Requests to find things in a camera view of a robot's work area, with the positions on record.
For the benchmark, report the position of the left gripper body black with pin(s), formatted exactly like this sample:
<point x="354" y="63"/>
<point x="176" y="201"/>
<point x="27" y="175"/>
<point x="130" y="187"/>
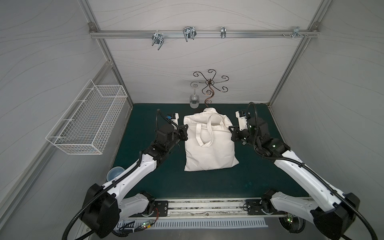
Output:
<point x="182" y="132"/>

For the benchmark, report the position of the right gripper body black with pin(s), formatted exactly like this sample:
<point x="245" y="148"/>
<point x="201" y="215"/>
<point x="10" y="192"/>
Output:
<point x="236" y="134"/>

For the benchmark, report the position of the white cloth tote pouch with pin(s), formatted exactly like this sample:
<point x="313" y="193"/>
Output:
<point x="209" y="145"/>

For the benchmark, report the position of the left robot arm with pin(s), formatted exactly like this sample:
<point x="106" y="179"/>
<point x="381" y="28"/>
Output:
<point x="102" y="208"/>

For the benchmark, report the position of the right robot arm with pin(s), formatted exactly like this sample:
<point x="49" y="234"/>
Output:
<point x="329" y="209"/>

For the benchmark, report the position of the clear wine glass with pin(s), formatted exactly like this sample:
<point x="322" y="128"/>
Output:
<point x="194" y="98"/>

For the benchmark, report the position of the light blue plastic cup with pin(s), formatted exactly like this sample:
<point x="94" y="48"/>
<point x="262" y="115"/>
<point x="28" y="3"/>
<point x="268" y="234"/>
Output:
<point x="114" y="172"/>

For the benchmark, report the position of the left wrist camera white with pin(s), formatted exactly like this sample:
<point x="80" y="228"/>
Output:
<point x="174" y="118"/>

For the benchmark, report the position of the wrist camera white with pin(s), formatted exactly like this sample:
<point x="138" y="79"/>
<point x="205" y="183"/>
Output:
<point x="174" y="118"/>
<point x="242" y="119"/>

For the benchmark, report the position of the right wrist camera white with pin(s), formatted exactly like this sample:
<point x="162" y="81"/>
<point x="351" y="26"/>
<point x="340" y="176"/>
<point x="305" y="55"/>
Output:
<point x="242" y="119"/>

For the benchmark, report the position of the copper wire glass stand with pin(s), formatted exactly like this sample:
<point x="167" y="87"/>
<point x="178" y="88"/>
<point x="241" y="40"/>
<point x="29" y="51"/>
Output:
<point x="210" y="89"/>

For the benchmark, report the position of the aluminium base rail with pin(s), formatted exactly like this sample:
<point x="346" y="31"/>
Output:
<point x="226" y="208"/>

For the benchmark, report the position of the white wire basket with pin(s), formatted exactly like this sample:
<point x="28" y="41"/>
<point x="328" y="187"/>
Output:
<point x="85" y="127"/>

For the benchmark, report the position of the aluminium top rail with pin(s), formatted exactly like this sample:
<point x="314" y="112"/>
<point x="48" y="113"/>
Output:
<point x="158" y="37"/>

